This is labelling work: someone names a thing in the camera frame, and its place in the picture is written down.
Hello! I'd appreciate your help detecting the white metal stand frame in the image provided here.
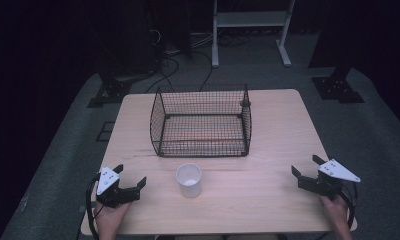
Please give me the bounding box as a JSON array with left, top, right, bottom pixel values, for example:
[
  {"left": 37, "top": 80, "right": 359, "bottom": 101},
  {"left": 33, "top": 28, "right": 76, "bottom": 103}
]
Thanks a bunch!
[{"left": 211, "top": 0, "right": 296, "bottom": 69}]

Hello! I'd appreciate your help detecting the person's right hand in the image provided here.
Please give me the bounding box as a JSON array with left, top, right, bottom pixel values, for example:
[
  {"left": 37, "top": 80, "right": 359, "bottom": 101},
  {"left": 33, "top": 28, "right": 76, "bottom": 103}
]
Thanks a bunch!
[{"left": 319, "top": 194, "right": 351, "bottom": 228}]

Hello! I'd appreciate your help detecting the person's left hand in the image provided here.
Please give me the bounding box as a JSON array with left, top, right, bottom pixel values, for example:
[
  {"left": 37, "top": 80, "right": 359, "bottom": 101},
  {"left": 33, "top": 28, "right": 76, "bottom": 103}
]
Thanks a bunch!
[{"left": 94, "top": 202, "right": 132, "bottom": 233}]

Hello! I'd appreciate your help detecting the white cup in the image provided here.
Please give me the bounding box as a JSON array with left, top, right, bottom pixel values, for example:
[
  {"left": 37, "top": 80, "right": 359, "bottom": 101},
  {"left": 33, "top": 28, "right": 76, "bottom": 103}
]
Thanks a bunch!
[{"left": 175, "top": 162, "right": 203, "bottom": 199}]

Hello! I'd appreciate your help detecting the black stand base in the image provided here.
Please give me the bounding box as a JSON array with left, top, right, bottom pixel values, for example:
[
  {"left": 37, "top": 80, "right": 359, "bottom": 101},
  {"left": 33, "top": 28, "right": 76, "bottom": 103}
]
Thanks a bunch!
[
  {"left": 86, "top": 74, "right": 156, "bottom": 109},
  {"left": 311, "top": 64, "right": 366, "bottom": 105}
]

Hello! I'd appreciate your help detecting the black wire mesh basket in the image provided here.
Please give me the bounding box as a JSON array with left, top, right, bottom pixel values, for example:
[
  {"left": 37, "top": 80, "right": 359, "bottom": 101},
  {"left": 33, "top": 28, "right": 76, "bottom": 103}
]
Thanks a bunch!
[{"left": 149, "top": 84, "right": 253, "bottom": 158}]

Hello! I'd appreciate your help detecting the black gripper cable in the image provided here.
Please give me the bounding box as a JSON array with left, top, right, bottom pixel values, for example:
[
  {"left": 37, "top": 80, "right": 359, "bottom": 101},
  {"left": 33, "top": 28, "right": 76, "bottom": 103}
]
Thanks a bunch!
[
  {"left": 341, "top": 182, "right": 358, "bottom": 229},
  {"left": 85, "top": 172, "right": 103, "bottom": 240}
]

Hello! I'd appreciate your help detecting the small black floor frame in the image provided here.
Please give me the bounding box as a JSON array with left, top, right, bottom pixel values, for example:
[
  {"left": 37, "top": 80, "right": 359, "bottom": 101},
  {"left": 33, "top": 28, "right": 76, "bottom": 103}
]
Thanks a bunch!
[{"left": 95, "top": 121, "right": 116, "bottom": 143}]

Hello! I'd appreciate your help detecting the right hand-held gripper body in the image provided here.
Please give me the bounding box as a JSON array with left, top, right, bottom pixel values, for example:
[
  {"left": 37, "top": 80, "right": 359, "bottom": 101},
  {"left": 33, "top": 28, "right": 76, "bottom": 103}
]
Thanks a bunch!
[{"left": 297, "top": 158, "right": 362, "bottom": 199}]

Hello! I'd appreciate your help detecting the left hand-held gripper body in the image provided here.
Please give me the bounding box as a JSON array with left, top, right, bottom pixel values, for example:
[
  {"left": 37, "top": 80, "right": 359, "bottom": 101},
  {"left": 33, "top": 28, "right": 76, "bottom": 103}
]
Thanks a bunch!
[{"left": 95, "top": 166, "right": 142, "bottom": 209}]

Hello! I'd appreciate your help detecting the bundle of floor cables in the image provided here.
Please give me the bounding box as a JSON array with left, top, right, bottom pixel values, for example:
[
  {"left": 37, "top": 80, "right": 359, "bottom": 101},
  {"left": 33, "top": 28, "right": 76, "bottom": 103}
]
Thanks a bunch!
[{"left": 144, "top": 28, "right": 252, "bottom": 95}]

